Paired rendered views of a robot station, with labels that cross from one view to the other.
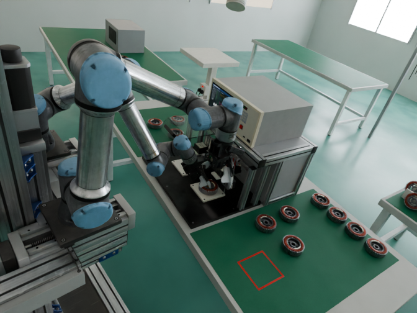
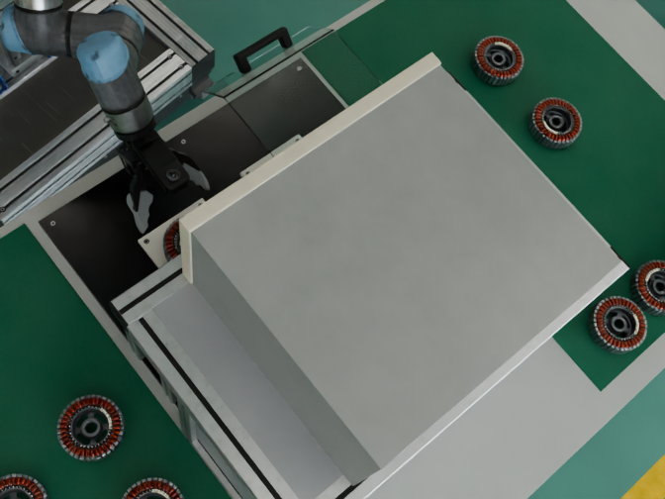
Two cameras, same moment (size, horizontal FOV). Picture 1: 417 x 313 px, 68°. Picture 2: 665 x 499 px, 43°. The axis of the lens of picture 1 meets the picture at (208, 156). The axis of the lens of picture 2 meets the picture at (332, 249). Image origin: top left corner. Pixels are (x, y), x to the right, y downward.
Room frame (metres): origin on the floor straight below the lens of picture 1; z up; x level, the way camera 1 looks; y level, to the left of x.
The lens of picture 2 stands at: (1.42, -0.62, 2.31)
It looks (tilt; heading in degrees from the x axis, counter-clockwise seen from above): 68 degrees down; 69
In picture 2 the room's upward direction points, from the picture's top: 22 degrees clockwise
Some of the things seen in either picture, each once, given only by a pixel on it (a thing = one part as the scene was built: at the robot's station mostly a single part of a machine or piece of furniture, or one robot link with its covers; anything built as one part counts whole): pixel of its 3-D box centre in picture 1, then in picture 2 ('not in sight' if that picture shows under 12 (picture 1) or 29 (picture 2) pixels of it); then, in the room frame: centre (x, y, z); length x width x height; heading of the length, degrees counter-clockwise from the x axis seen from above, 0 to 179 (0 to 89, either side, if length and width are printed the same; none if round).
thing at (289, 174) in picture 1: (287, 178); (238, 479); (1.46, -0.48, 0.91); 0.28 x 0.03 x 0.32; 129
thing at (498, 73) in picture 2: (155, 123); (497, 60); (2.01, 0.44, 0.77); 0.11 x 0.11 x 0.04
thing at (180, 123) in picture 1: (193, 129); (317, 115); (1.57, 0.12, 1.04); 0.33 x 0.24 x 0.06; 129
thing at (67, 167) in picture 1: (77, 178); not in sight; (0.78, 0.42, 1.20); 0.13 x 0.12 x 0.14; 40
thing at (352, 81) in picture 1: (306, 81); not in sight; (5.09, -1.33, 0.37); 2.10 x 0.90 x 0.75; 39
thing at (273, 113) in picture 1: (257, 107); (392, 266); (1.66, -0.22, 1.22); 0.44 x 0.39 x 0.20; 39
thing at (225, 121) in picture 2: (198, 179); (248, 223); (1.47, 0.03, 0.76); 0.64 x 0.47 x 0.02; 39
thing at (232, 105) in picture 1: (229, 114); not in sight; (1.00, -0.04, 1.45); 0.09 x 0.08 x 0.11; 130
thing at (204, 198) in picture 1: (207, 190); (193, 249); (1.37, -0.04, 0.78); 0.15 x 0.15 x 0.01; 39
